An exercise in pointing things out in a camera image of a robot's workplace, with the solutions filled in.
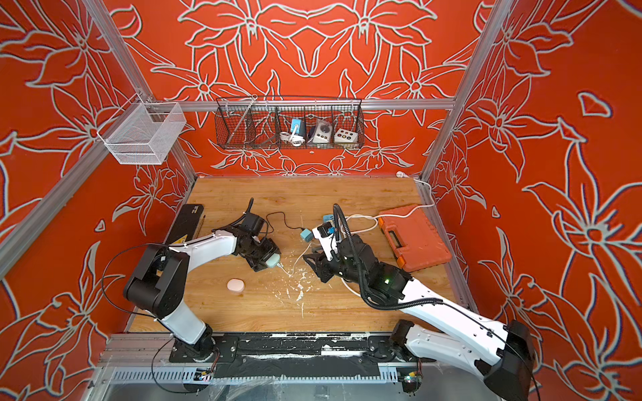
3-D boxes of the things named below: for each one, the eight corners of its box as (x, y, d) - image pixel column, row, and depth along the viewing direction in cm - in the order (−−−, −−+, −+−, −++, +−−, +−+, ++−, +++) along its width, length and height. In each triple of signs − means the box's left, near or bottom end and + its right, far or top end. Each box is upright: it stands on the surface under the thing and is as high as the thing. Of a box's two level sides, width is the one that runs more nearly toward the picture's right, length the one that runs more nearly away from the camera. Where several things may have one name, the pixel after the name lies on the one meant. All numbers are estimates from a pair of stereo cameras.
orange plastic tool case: (397, 276, 92) (402, 267, 85) (376, 225, 107) (379, 214, 100) (445, 266, 94) (454, 257, 88) (418, 218, 109) (423, 207, 103)
